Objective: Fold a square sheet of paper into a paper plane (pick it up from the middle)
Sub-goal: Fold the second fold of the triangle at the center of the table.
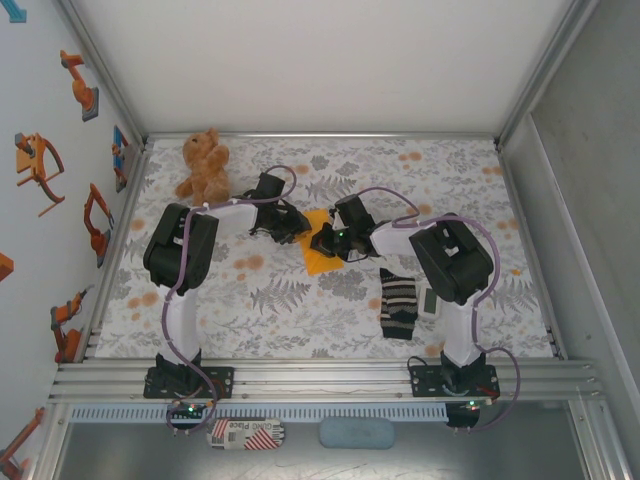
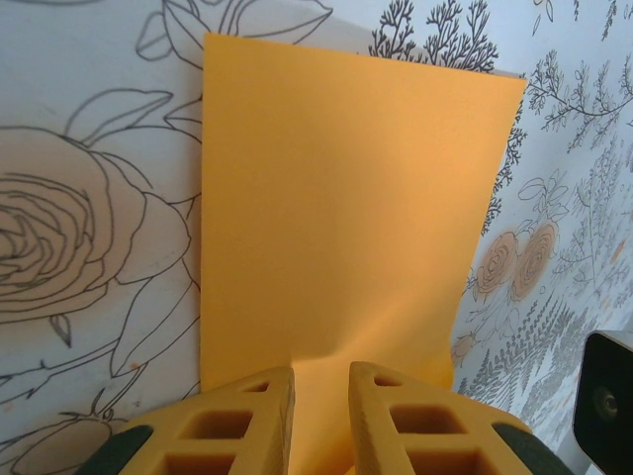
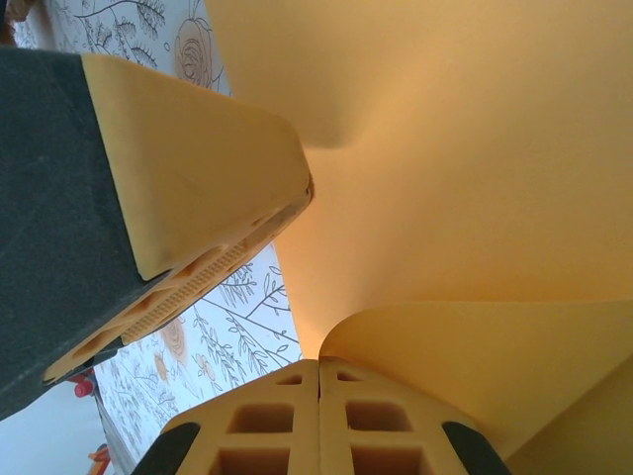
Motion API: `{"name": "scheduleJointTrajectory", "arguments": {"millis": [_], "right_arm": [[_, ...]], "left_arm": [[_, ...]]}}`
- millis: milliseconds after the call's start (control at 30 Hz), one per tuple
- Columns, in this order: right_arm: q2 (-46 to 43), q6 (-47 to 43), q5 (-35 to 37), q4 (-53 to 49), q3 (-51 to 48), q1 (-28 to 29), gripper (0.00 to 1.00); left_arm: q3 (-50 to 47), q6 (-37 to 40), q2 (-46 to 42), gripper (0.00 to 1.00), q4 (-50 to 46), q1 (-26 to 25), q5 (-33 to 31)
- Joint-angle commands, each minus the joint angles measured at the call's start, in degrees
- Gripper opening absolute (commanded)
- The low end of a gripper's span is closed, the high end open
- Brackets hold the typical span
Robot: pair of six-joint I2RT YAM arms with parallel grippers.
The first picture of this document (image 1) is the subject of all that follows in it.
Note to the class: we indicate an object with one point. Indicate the orange claw gripper wall sticker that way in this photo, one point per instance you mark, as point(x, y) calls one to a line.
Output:
point(35, 167)

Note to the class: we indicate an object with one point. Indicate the red white striped pouch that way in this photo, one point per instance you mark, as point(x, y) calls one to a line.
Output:
point(250, 435)

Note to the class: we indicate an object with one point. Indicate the orange tool wall sticker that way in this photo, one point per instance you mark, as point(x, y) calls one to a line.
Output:
point(20, 445)

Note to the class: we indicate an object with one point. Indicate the blue grey oval sponge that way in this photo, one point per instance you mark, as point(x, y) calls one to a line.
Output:
point(356, 433)

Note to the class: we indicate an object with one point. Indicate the aluminium crossbar behind mat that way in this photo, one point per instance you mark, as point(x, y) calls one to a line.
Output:
point(325, 135)

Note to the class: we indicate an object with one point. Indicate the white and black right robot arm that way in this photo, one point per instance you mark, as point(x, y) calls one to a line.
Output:
point(450, 260)

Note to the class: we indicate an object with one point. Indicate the blue orange machine wall sticker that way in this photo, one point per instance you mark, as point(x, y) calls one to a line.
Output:
point(120, 160)

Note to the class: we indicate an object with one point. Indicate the aluminium frame post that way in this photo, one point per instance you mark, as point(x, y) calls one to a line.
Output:
point(102, 70)
point(545, 70)

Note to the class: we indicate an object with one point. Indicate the orange block wall sticker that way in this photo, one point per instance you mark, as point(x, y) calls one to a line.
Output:
point(5, 267)

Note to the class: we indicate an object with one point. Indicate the brown teddy bear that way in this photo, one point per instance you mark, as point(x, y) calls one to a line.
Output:
point(205, 170)

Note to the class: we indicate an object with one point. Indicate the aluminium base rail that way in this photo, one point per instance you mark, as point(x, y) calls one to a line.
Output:
point(325, 387)

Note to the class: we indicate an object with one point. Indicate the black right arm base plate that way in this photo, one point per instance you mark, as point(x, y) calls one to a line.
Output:
point(422, 382)

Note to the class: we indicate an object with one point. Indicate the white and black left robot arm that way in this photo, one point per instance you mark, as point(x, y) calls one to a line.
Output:
point(180, 260)

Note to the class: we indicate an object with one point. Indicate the black beige striped sock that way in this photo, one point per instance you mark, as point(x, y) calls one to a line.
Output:
point(397, 305)

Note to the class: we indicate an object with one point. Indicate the white digital timer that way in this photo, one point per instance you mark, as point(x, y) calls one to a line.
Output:
point(428, 305)

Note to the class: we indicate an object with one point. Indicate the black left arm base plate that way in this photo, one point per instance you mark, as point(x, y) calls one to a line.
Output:
point(222, 382)

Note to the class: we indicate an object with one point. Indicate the blue arrow wall sticker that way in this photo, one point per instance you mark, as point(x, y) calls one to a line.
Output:
point(15, 12)

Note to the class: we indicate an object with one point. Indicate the orange paper sheet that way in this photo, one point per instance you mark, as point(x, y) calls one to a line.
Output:
point(316, 262)

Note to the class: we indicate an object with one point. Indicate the floral patterned table mat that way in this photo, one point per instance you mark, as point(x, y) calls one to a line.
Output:
point(300, 310)

